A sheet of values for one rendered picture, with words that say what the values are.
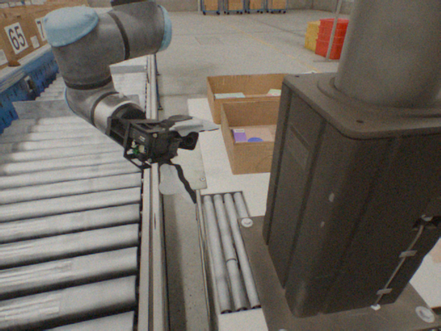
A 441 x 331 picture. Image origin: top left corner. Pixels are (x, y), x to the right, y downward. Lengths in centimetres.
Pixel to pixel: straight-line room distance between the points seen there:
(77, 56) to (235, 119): 55
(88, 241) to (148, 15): 47
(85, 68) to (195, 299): 107
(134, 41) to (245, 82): 73
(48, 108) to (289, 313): 110
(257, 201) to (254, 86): 73
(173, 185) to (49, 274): 27
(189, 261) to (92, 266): 92
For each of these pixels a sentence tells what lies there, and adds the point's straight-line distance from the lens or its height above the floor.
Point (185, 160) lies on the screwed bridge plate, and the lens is 78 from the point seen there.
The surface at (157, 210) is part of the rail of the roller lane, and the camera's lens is 64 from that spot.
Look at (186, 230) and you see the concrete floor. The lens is 159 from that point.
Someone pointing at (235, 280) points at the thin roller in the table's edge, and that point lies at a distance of 50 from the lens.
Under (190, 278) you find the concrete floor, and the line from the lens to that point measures 140.
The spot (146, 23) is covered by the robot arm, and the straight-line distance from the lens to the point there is 61.
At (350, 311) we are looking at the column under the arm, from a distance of 51.
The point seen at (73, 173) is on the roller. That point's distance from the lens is 84.
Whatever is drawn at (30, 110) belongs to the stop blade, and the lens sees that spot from 128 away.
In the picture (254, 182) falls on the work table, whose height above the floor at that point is 75.
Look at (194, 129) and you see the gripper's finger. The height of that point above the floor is 98.
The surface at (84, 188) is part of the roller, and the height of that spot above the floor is 74.
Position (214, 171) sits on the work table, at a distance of 73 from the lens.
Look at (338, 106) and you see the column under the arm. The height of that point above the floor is 108.
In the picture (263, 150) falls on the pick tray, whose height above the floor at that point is 82.
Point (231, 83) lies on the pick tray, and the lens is 123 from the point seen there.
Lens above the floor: 118
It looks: 34 degrees down
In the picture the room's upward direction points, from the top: straight up
